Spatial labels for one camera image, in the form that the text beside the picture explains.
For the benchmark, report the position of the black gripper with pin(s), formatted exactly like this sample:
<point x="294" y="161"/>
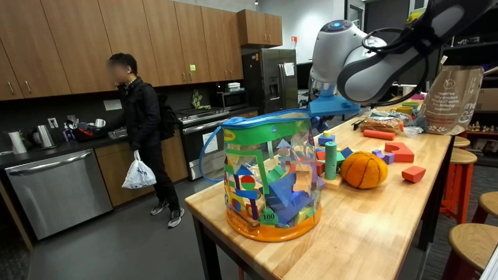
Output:
<point x="321" y="123"/>

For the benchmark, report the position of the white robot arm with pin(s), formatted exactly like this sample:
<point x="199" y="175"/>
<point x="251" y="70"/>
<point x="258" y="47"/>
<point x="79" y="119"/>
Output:
<point x="336" y="56"/>

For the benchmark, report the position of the clear plastic toy basket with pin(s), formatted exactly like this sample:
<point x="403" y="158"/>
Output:
<point x="258" y="133"/>

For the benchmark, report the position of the yellow foam cube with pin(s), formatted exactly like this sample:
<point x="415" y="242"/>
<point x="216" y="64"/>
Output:
<point x="327" y="134"/>

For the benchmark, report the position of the green foam cylinder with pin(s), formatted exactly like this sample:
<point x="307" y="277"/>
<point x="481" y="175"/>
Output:
<point x="330" y="161"/>

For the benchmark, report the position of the green foam block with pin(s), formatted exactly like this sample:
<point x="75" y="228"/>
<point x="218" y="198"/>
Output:
<point x="341" y="159"/>

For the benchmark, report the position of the tan flat square block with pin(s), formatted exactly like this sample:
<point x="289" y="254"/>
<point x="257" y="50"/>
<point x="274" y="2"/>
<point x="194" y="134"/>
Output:
<point x="331" y="182"/>

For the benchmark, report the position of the tan foam arch block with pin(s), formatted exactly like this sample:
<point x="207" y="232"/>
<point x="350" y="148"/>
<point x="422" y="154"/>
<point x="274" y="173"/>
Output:
<point x="297" y="181"/>

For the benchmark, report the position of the purple rectangular foam block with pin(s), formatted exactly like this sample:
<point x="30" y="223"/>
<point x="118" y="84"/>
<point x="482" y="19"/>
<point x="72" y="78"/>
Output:
<point x="377" y="153"/>

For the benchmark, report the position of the orange plush pumpkin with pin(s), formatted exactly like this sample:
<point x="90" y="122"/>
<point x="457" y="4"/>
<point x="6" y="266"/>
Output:
<point x="364" y="170"/>

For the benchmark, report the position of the purple notched foam block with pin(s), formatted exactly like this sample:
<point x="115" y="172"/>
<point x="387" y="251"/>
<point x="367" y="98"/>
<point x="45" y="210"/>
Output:
<point x="389" y="159"/>

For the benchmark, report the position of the large blue foam block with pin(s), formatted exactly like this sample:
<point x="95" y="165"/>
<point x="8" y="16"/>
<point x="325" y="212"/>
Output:
<point x="288" y="200"/>

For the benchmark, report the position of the red foam arch block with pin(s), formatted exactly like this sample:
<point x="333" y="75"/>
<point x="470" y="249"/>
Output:
<point x="400" y="153"/>

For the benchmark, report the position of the green yellow toy pile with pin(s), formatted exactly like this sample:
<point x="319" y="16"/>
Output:
<point x="409" y="108"/>

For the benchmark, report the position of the white bowl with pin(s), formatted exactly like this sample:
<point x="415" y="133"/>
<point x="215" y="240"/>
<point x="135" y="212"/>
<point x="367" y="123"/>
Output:
<point x="412" y="133"/>

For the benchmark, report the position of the countertop microwave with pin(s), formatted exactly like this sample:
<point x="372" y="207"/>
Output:
<point x="230" y="98"/>

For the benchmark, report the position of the stacked white plates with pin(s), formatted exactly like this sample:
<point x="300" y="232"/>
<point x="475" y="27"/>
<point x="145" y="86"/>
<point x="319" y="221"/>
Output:
<point x="233" y="86"/>

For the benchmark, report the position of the small red foam brick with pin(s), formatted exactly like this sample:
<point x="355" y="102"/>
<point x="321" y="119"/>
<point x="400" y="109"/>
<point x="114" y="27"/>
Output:
<point x="414" y="175"/>

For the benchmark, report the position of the wooden cabinet above fridge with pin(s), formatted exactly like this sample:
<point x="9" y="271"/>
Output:
<point x="258" y="28"/>

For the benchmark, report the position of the white paper sign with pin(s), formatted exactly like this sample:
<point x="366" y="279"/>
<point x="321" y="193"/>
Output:
<point x="208" y="142"/>

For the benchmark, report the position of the stainless oven range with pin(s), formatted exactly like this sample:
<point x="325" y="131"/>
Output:
<point x="207" y="117"/>

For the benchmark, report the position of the green plant figure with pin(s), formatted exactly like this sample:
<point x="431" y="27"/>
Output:
<point x="199" y="102"/>

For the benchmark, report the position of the green cabinet sticker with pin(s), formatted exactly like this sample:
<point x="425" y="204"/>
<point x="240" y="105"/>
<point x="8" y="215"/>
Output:
<point x="193" y="67"/>

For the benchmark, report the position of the round wooden stool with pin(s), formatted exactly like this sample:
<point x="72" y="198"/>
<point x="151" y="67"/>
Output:
<point x="461" y="142"/>
<point x="490" y="203"/>
<point x="475" y="242"/>
<point x="464" y="156"/>

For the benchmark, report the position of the person in black jacket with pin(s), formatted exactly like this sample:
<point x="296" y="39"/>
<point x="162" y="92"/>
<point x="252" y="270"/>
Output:
<point x="142" y="114"/>

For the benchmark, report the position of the white plastic shopping bag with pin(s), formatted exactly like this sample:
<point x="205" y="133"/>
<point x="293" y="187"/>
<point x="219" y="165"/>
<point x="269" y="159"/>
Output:
<point x="138" y="175"/>

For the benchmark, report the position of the wooden lower cabinet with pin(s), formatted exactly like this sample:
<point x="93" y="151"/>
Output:
<point x="109" y="165"/>

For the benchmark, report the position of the dish rack with utensils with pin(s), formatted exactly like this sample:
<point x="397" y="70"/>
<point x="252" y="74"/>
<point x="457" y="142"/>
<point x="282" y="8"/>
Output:
<point x="86" y="133"/>

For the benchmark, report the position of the wooden upper cabinets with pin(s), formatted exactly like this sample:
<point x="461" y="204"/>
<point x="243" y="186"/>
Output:
<point x="78" y="41"/>

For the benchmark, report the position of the black kitchen countertop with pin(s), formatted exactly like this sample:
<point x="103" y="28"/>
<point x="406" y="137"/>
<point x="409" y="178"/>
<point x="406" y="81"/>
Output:
<point x="51" y="150"/>

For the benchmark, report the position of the stainless steel dishwasher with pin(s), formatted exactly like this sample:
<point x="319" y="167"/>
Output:
<point x="56" y="195"/>

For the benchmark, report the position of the steel kettle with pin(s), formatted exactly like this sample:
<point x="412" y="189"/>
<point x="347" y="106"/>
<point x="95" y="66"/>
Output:
<point x="44" y="136"/>

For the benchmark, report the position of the white jug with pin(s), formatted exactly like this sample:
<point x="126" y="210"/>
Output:
<point x="17" y="142"/>

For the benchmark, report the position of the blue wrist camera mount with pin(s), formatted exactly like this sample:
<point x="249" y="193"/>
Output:
<point x="335" y="106"/>

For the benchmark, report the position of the white wall label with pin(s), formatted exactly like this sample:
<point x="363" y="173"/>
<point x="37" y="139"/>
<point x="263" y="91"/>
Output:
<point x="109" y="105"/>

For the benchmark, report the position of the white wall outlet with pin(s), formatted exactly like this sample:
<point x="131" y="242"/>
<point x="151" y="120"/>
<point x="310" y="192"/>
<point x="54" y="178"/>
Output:
<point x="53" y="122"/>

